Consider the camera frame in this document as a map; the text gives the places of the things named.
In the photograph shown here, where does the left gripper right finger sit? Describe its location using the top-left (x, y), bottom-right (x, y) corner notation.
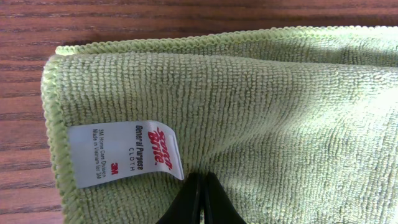
top-left (203, 172), bottom-right (246, 224)

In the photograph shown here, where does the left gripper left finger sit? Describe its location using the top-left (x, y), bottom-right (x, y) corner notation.
top-left (156, 173), bottom-right (202, 224)

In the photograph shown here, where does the light green cloth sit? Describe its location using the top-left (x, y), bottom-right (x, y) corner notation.
top-left (41, 26), bottom-right (397, 223)

